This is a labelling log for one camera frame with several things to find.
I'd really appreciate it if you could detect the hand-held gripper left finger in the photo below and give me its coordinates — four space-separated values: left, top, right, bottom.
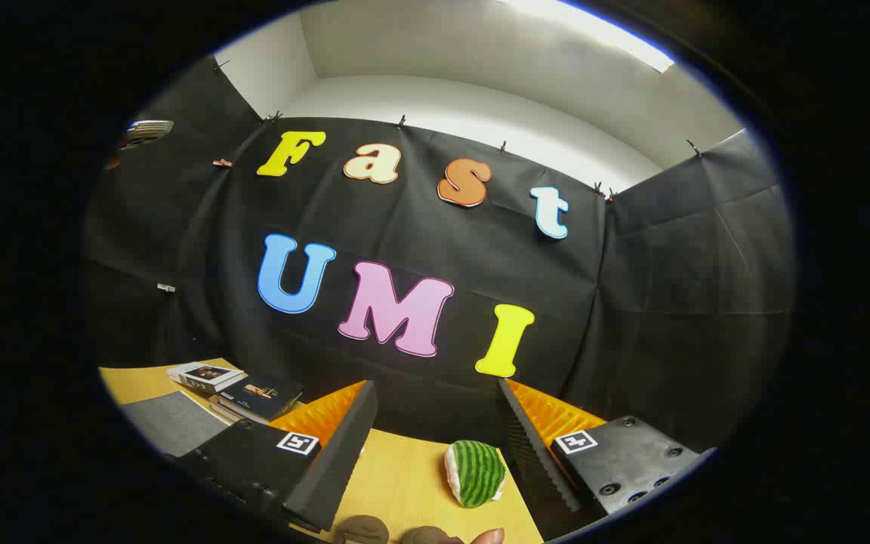
177 380 378 533

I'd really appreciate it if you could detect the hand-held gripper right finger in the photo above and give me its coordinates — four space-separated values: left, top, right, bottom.
497 379 717 542

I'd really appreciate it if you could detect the foldable fabric storage box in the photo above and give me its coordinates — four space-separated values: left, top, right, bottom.
119 391 230 458

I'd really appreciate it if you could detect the watermelon slice plush toy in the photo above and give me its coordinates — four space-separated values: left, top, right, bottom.
445 440 508 508

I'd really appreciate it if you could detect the black book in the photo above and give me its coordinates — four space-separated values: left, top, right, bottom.
217 374 304 425

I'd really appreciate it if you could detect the white book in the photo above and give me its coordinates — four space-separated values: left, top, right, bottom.
167 361 245 394

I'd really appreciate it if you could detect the grey round fixture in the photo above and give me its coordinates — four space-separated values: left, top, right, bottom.
122 119 174 150

